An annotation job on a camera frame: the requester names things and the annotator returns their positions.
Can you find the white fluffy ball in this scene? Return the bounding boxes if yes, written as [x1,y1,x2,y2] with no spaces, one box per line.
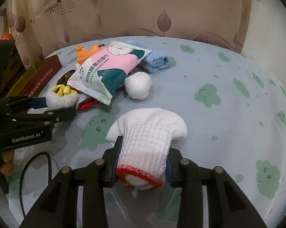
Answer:
[124,72,152,100]

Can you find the beige leaf print curtain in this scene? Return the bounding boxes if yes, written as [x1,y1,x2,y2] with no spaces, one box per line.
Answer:
[0,0,251,67]

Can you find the cloud print table cloth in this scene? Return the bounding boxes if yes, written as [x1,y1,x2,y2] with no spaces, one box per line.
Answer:
[0,36,286,227]

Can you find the pink white wipes packet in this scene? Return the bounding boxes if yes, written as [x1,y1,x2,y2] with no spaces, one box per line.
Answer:
[68,41,151,105]

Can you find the black cable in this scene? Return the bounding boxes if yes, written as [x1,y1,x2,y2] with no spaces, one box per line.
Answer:
[18,151,53,218]

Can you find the blue towel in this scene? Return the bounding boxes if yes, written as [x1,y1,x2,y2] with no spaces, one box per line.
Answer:
[138,50,170,73]

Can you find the orange plush toy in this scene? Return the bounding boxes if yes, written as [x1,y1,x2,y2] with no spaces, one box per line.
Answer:
[76,44,105,65]

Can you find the red gold toffee tin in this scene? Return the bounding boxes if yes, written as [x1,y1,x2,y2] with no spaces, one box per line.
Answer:
[6,55,62,97]

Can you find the white fleece yellow toy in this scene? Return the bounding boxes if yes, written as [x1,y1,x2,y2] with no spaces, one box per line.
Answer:
[46,84,79,110]

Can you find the left hand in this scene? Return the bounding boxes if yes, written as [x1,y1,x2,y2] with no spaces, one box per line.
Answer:
[0,150,15,177]

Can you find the white knit glove red cuff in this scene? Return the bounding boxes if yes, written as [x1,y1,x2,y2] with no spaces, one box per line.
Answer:
[106,108,187,190]

